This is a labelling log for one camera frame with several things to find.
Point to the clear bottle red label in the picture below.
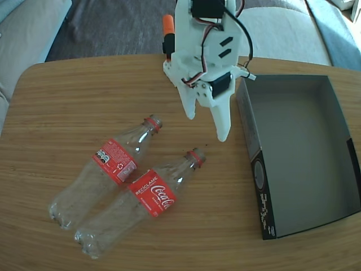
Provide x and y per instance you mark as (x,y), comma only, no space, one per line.
(117,163)
(153,194)

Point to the grey cardboard box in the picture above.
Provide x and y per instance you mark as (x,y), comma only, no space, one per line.
(296,155)

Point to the light grey sofa cushion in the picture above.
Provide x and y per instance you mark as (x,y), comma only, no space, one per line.
(282,36)

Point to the orange black clamp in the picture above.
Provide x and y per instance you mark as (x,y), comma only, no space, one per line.
(168,25)

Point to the dark grey rug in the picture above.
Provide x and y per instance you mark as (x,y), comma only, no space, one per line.
(112,28)

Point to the blue grey cushion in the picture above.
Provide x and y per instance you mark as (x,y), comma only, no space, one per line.
(338,36)

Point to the beige sofa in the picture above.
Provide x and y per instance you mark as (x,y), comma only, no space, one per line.
(25,50)

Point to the light blue cushion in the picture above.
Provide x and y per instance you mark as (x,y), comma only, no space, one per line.
(7,8)

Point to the white camera plate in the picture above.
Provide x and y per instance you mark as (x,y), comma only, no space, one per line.
(244,74)

